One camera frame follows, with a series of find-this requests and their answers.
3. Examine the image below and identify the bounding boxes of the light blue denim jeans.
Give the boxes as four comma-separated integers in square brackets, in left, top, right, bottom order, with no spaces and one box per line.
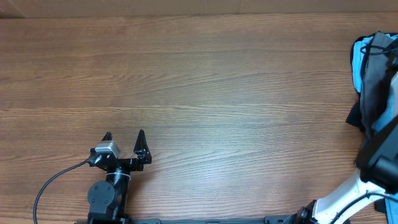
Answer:
[373,73,397,224]

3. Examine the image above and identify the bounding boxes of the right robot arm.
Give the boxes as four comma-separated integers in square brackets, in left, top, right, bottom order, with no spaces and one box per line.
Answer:
[279,32,397,223]

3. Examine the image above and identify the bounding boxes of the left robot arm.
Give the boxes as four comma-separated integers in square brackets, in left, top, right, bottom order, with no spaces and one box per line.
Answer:
[87,130,152,223]

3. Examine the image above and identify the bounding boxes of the black folded garment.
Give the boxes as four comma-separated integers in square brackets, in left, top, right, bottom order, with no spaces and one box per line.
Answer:
[346,32,397,203]

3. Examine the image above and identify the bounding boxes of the light blue folded garment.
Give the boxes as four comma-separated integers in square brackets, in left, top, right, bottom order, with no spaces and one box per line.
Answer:
[350,36,373,93]

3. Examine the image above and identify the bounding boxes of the grey folded garment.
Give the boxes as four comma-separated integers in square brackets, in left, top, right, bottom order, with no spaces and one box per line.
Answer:
[360,32,392,138]

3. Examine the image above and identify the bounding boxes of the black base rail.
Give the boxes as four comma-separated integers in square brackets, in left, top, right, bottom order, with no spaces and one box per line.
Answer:
[85,215,295,224]

